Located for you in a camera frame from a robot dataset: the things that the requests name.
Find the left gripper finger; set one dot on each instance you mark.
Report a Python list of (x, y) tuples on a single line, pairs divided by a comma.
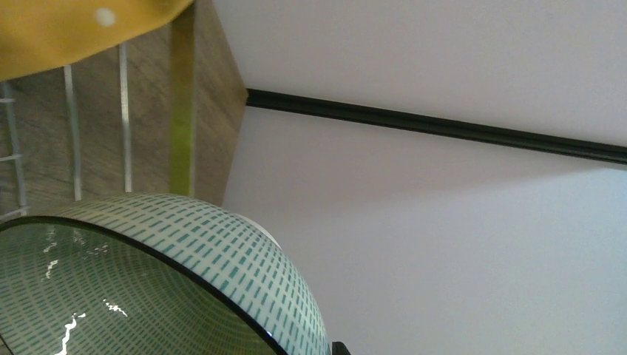
[(340, 348)]

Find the pale green small bowl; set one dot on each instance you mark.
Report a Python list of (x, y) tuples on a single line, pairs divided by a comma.
[(151, 274)]

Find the metal wire dish rack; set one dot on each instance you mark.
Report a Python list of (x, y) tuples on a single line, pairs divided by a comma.
[(182, 121)]

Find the orange plate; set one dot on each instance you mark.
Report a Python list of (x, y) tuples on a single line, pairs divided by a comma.
[(42, 35)]

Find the right black frame post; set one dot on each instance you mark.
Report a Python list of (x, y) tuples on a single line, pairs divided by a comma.
[(436, 126)]

